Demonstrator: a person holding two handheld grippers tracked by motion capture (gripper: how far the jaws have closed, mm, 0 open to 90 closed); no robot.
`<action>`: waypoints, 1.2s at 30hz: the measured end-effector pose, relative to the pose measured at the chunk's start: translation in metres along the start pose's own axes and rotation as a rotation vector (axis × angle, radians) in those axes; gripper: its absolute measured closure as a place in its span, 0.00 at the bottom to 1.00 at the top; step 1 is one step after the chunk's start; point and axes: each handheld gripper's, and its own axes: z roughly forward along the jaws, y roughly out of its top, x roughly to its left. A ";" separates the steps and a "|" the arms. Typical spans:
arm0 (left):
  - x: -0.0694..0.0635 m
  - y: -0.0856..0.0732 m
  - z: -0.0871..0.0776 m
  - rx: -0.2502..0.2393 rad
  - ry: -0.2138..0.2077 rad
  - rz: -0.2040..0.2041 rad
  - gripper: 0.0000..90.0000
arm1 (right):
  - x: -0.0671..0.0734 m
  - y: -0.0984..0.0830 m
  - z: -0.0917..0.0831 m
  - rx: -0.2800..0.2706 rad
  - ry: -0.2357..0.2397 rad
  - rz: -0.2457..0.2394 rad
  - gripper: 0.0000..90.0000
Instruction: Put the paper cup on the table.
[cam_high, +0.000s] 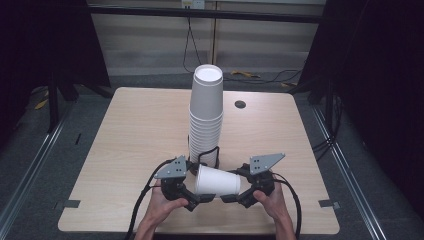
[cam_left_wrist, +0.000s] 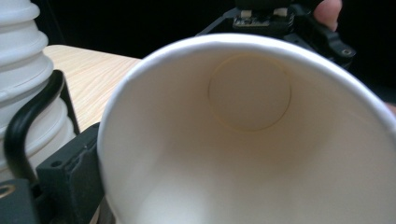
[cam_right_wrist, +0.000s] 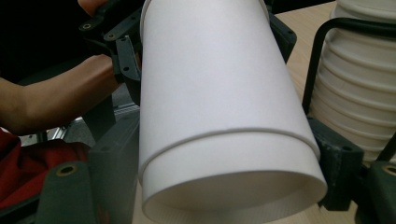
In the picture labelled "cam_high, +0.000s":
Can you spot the yellow strip on floor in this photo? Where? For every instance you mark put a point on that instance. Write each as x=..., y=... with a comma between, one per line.
x=41, y=104
x=245, y=73

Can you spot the stack of white paper cups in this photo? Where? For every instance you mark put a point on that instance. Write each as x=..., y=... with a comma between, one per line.
x=205, y=133

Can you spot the person's left hand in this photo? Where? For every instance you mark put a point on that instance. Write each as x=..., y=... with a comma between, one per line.
x=160, y=210

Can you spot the metal floor rail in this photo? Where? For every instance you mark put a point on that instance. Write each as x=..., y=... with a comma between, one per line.
x=350, y=173
x=30, y=170

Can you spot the single white paper cup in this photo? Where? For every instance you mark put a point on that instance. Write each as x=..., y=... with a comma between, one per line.
x=216, y=181

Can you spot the black curtain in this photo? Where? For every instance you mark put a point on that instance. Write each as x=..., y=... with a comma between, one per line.
x=383, y=83
x=40, y=43

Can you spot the black horizontal bar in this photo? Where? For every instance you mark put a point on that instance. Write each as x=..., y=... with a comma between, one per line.
x=150, y=12

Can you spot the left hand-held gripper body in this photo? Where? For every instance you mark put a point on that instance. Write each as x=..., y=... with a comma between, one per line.
x=173, y=168

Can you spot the grey tape strip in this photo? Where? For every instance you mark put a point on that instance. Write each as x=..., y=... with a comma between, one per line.
x=329, y=203
x=71, y=203

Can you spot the person's right hand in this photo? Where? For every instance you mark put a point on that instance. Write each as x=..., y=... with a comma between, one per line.
x=275, y=205

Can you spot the round black table grommet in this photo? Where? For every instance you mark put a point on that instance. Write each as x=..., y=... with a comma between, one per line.
x=240, y=104

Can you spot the black stand leg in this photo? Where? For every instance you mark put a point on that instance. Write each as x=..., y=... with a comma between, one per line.
x=52, y=106

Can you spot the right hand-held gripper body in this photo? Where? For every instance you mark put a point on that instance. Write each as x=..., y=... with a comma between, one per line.
x=263, y=163

